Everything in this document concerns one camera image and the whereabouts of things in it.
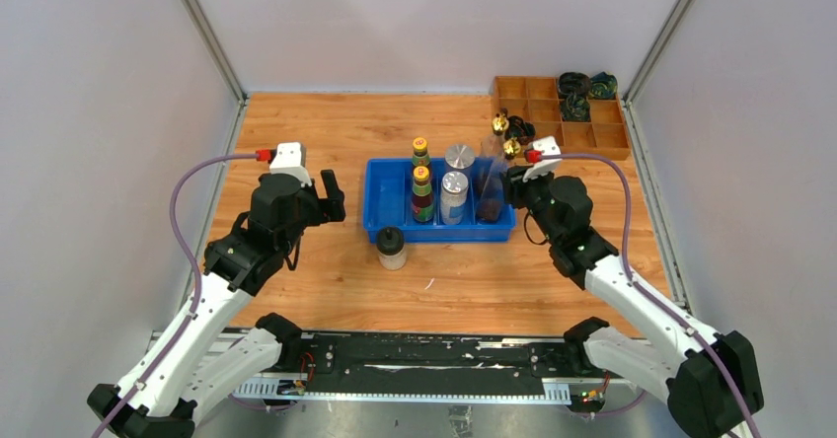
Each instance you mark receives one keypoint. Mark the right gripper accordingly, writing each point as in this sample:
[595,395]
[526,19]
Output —
[515,186]

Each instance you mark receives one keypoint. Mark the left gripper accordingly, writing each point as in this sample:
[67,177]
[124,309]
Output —
[325,209]

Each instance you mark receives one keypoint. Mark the glass oil bottle gold spout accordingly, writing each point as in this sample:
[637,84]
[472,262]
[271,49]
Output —
[498,131]

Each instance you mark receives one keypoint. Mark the blue plastic divided bin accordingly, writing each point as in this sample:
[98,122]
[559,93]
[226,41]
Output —
[387,202]

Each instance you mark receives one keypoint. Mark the blue label shaker jar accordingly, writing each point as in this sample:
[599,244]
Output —
[453,197]

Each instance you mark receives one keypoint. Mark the silver lid powder jar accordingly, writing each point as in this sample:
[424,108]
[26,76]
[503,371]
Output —
[459,158]

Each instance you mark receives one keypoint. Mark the sauce bottle yellow cap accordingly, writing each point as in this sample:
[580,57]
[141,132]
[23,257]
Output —
[420,157]
[423,198]

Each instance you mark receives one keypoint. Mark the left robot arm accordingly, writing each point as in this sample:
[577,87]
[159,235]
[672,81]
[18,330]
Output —
[171,390]

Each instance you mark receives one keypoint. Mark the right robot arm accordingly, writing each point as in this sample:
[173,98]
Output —
[708,380]

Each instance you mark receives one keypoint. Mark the black lid seasoning jar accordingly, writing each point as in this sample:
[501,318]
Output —
[390,244]

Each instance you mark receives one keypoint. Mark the wooden compartment tray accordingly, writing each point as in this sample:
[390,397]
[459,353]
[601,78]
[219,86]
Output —
[579,124]

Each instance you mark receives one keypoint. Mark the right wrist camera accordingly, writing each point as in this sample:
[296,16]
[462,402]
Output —
[543,155]

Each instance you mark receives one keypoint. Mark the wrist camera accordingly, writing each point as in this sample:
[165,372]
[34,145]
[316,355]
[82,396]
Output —
[543,155]
[287,158]

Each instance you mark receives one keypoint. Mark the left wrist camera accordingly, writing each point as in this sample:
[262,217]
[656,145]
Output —
[287,158]

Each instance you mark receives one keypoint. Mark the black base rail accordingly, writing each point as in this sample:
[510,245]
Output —
[461,369]

